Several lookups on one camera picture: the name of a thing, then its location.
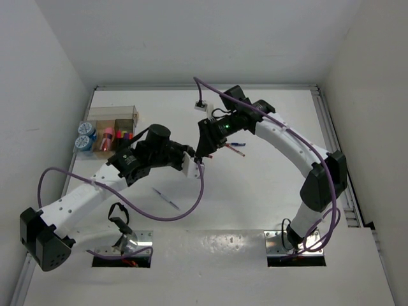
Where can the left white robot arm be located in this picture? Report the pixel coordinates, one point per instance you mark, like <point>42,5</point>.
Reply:
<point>46,232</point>

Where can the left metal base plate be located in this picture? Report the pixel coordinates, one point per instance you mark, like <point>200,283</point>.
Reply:
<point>125,246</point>

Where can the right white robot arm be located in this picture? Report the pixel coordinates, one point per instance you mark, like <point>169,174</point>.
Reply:
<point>325,173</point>

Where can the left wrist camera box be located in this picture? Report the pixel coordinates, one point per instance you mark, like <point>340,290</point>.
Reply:
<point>189,167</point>

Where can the red gel pen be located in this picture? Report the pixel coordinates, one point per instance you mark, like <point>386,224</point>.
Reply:
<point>235,150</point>

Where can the blue patterned round jar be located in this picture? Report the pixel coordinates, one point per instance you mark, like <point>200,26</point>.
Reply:
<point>87,128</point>

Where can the clear thin ballpoint pen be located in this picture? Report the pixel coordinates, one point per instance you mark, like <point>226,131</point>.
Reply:
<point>166,199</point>

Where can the clear compartment organizer tray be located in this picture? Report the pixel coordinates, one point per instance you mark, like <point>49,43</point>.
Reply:
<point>103,130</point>

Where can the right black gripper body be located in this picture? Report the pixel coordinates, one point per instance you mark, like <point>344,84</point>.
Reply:
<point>224,127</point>

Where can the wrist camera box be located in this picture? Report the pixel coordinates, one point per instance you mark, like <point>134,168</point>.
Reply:
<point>189,167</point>
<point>208,108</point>

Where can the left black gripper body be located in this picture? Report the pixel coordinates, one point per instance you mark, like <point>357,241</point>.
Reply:
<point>175,153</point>

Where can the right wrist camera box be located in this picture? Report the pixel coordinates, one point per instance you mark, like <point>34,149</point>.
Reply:
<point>208,108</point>

